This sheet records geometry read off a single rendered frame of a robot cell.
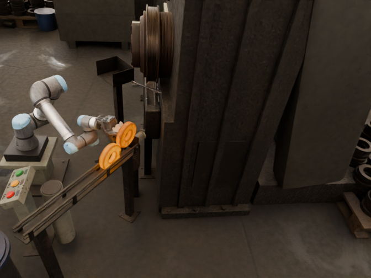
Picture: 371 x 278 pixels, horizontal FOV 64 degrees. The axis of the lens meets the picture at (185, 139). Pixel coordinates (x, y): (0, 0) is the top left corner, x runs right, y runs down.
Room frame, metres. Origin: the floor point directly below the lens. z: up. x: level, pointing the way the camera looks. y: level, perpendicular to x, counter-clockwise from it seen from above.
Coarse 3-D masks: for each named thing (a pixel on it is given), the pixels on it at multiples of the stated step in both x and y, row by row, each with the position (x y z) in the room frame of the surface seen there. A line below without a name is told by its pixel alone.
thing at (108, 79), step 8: (96, 64) 2.24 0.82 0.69; (104, 64) 2.29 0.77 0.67; (112, 64) 2.35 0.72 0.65; (120, 64) 2.34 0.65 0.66; (128, 64) 2.26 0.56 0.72; (104, 72) 2.29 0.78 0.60; (112, 72) 2.32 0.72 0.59; (120, 72) 2.11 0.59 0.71; (128, 72) 2.16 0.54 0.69; (104, 80) 2.16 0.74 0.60; (112, 80) 2.17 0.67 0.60; (120, 80) 2.11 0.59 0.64; (128, 80) 2.16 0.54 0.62; (120, 88) 2.19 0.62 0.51; (120, 96) 2.19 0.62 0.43; (120, 104) 2.19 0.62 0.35; (120, 112) 2.18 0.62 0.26; (120, 120) 2.18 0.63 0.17
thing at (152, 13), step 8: (152, 8) 1.79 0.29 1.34; (152, 16) 1.71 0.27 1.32; (152, 24) 1.66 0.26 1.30; (152, 32) 1.63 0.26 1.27; (152, 40) 1.60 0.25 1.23; (152, 48) 1.58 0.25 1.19; (152, 56) 1.57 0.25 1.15; (152, 64) 1.57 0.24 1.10; (152, 72) 1.58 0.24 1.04; (152, 80) 1.64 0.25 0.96
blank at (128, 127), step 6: (126, 126) 1.26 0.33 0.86; (132, 126) 1.31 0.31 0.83; (120, 132) 1.23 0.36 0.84; (126, 132) 1.26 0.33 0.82; (132, 132) 1.31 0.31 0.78; (120, 138) 1.21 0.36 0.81; (126, 138) 1.28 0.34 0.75; (132, 138) 1.31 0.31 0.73; (120, 144) 1.21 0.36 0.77; (126, 144) 1.26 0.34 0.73
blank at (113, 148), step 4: (112, 144) 1.18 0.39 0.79; (116, 144) 1.20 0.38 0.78; (104, 148) 1.14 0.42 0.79; (108, 148) 1.14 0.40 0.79; (112, 148) 1.15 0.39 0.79; (116, 148) 1.19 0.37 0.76; (120, 148) 1.22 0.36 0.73; (104, 152) 1.12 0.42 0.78; (108, 152) 1.12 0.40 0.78; (112, 152) 1.15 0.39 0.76; (116, 152) 1.18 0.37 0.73; (120, 152) 1.21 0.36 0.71; (100, 156) 1.11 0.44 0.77; (104, 156) 1.10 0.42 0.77; (108, 156) 1.12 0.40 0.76; (112, 156) 1.18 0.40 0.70; (116, 156) 1.18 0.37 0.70; (100, 160) 1.09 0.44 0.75; (104, 160) 1.09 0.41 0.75; (108, 160) 1.12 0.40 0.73; (112, 160) 1.16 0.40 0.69; (100, 164) 1.09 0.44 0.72; (104, 164) 1.09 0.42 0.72; (108, 164) 1.12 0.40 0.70; (104, 168) 1.09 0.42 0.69
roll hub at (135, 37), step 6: (132, 24) 1.74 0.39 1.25; (138, 24) 1.75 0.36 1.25; (132, 30) 1.70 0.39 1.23; (138, 30) 1.70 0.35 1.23; (132, 36) 1.67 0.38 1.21; (138, 36) 1.67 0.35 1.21; (132, 42) 1.65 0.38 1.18; (138, 42) 1.66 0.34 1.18; (132, 48) 1.64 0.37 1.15; (138, 48) 1.64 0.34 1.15; (132, 54) 1.63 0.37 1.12; (138, 54) 1.64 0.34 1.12; (132, 60) 1.64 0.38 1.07; (138, 60) 1.64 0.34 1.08; (132, 66) 1.67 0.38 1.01; (138, 66) 1.68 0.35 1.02
